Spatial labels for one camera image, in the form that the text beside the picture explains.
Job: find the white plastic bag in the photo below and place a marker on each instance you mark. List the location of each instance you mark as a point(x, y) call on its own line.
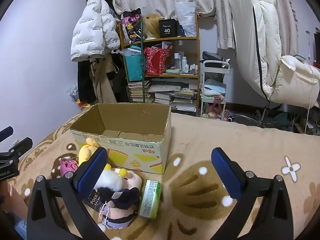
point(186, 17)

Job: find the white puffer jacket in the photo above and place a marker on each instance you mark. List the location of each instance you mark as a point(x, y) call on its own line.
point(92, 30)

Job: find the row of cosmetic bottles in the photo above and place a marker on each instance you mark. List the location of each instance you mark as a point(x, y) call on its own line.
point(184, 63)

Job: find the blond wig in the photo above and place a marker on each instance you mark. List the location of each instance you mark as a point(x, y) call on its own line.
point(152, 27)

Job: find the office chair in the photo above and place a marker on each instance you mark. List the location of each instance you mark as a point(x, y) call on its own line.
point(265, 115)

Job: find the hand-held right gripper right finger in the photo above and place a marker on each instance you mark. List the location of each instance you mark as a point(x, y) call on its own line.
point(226, 175)

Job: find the black tissue pack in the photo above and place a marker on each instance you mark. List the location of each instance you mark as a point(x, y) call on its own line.
point(93, 201)

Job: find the red paper bag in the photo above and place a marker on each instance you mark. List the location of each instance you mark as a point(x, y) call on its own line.
point(156, 62)

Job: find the lavender beaded charm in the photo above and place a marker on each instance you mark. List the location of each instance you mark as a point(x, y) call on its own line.
point(103, 213)

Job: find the person's leg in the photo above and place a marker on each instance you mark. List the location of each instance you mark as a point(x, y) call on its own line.
point(15, 200)

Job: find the stack of books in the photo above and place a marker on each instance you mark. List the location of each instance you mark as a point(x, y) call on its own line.
point(162, 97)

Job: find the cardboard box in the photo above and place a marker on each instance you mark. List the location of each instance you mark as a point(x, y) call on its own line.
point(140, 152)

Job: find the yellow plush toy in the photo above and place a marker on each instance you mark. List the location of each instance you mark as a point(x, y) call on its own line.
point(86, 152)

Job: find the plastic bag of snacks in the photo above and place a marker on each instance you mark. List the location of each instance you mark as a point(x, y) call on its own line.
point(73, 93)

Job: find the black coat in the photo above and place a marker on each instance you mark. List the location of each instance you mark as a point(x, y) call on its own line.
point(83, 80)

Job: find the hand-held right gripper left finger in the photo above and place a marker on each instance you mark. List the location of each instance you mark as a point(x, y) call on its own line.
point(92, 173)

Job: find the wooden shelf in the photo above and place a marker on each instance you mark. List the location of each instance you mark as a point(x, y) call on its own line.
point(196, 55)

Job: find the pink pig plush toy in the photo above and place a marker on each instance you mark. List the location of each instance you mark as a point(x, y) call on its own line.
point(130, 180)

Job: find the purple haired plush doll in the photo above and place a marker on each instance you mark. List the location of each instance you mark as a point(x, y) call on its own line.
point(125, 197)

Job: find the white trolley cart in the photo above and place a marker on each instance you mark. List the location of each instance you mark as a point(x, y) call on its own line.
point(203, 80)

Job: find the black box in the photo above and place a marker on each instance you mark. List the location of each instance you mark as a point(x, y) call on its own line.
point(167, 30)

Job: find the black monitor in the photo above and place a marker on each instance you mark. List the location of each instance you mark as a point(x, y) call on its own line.
point(317, 45)

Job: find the teal paper bag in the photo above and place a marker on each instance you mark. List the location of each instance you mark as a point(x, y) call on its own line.
point(135, 67)

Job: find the beige trench coat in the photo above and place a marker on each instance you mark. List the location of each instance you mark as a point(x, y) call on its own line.
point(102, 85)

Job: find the black and pink printed bag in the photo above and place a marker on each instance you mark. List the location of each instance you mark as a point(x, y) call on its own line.
point(131, 27)

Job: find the white wall socket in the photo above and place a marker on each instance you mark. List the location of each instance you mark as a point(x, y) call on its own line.
point(15, 142)

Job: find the green wet wipes canister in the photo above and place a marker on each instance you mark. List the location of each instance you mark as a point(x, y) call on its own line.
point(150, 197)

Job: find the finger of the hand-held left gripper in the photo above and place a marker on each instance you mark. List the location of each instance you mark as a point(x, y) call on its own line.
point(21, 146)
point(6, 133)

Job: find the light blue cloth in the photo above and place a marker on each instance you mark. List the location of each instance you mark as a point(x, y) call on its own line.
point(215, 86)

